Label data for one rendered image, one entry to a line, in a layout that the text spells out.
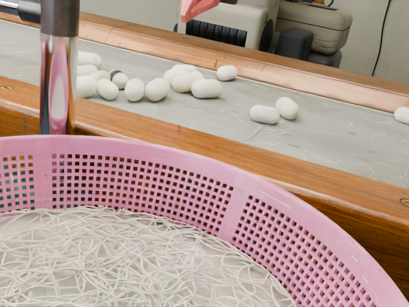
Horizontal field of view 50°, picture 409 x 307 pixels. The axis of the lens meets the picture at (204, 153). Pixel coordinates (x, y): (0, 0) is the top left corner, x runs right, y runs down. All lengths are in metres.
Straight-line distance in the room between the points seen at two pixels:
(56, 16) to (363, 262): 0.22
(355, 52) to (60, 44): 2.29
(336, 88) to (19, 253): 0.49
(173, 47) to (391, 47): 1.91
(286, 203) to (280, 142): 0.17
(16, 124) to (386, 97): 0.47
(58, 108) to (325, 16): 1.12
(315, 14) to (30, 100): 1.09
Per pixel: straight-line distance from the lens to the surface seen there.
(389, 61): 2.51
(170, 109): 0.45
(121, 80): 0.49
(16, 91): 0.39
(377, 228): 0.29
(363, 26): 2.50
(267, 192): 0.26
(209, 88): 0.50
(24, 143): 0.29
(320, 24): 1.35
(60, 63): 0.29
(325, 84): 0.64
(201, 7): 0.62
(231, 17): 1.11
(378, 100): 0.63
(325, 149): 0.43
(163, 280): 0.24
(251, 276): 0.26
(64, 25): 0.29
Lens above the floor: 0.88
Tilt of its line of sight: 24 degrees down
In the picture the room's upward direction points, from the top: 10 degrees clockwise
